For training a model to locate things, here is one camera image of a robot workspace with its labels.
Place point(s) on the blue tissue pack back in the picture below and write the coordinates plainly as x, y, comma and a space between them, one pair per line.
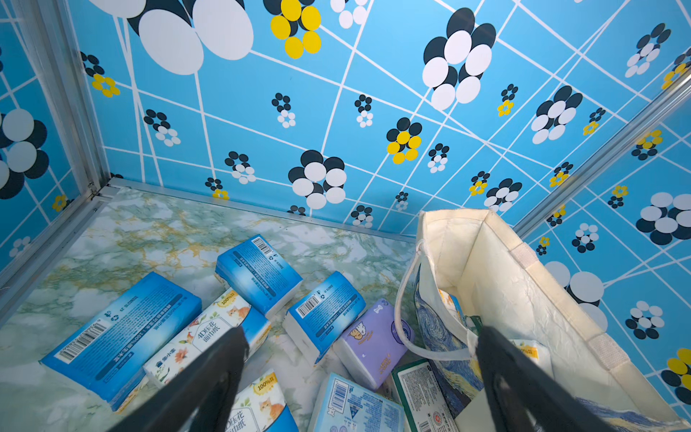
256, 271

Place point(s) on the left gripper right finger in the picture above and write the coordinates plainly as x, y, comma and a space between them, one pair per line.
522, 396

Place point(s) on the light blue tissue pack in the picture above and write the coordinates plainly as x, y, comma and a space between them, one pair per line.
342, 405

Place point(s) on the blue tissue pack middle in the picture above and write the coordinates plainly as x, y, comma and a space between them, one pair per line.
316, 322

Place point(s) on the orange white tissue pack back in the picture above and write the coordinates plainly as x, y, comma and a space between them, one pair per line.
228, 312

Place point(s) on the blue tissue pack left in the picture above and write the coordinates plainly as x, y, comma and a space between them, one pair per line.
107, 355

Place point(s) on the cream canvas tote bag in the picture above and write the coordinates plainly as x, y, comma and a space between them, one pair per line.
470, 263

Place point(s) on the purple tissue pack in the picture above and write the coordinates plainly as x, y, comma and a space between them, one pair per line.
370, 348

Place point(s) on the orange white tissue pack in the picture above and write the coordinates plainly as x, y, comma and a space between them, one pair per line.
228, 312
261, 407

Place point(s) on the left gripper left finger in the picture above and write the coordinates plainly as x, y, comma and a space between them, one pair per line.
201, 397

